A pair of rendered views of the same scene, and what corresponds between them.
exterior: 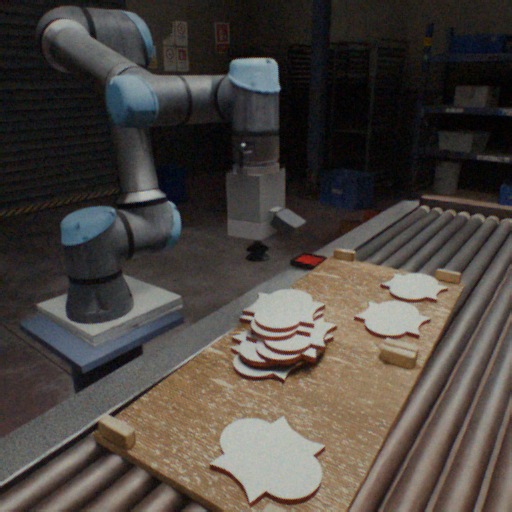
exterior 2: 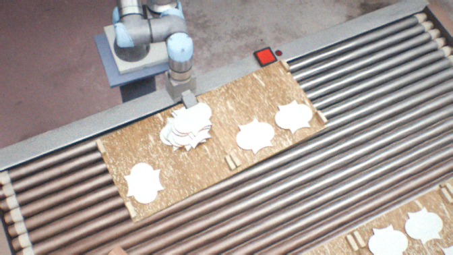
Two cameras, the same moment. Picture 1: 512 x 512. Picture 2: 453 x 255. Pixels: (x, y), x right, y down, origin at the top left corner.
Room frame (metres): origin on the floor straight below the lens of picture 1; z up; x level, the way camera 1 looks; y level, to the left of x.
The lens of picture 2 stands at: (0.00, -0.45, 2.62)
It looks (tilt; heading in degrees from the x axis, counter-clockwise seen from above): 63 degrees down; 20
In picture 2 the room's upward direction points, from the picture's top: 10 degrees clockwise
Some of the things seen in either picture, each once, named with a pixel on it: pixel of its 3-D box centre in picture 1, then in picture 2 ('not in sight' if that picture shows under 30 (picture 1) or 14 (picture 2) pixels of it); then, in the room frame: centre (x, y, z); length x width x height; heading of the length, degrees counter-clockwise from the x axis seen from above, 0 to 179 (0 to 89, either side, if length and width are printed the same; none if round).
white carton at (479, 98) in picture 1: (476, 96); not in sight; (5.21, -2.34, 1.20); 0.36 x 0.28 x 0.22; 38
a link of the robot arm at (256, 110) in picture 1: (253, 97); (180, 52); (0.76, 0.00, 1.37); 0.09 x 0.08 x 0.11; 41
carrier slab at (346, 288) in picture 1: (365, 301); (260, 112); (0.95, -0.25, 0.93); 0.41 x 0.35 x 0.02; 148
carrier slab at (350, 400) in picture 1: (273, 401); (165, 157); (0.60, -0.03, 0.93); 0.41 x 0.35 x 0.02; 147
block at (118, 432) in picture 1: (116, 431); (100, 147); (0.51, 0.19, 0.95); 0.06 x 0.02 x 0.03; 57
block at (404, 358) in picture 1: (397, 356); (229, 162); (0.69, -0.25, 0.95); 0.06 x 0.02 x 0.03; 57
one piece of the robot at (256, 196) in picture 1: (267, 199); (183, 87); (0.74, -0.02, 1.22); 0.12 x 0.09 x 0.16; 59
